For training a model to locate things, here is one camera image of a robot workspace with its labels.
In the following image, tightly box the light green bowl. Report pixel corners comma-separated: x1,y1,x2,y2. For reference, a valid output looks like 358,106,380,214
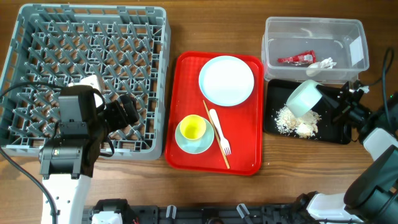
286,80,322,118

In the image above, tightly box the white napkin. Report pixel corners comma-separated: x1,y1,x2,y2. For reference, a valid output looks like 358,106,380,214
306,57,336,77

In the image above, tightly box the red sauce packet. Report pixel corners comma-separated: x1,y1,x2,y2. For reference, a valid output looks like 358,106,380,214
277,50,317,65

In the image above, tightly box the yellow cup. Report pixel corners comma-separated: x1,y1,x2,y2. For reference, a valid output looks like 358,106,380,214
179,114,206,141

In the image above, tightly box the small light blue bowl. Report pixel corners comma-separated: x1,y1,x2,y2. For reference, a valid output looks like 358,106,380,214
175,119,215,154

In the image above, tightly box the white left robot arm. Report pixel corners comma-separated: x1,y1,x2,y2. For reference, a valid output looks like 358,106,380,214
40,93,139,223

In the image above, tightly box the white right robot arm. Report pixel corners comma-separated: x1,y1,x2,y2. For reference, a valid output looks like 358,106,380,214
307,85,397,223

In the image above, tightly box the black food waste tray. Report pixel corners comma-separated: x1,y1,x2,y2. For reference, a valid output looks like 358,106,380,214
263,79,351,144

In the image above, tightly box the grey plastic dishwasher rack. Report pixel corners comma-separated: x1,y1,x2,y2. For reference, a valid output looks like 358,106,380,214
1,4,171,160

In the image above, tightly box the pile of rice scraps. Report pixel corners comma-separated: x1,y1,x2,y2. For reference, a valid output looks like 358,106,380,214
274,106,322,138

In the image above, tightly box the clear plastic bin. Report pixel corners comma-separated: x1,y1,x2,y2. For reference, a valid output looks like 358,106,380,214
261,17,369,84

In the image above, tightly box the red plastic tray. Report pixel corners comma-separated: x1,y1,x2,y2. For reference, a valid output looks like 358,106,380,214
165,51,264,175

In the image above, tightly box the light blue plate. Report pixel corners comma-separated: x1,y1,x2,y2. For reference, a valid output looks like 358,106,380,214
198,55,254,106

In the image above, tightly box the wooden chopstick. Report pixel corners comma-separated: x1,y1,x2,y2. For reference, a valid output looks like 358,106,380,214
202,100,230,169

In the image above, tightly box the white plastic fork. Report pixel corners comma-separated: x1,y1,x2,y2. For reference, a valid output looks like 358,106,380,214
210,109,231,156

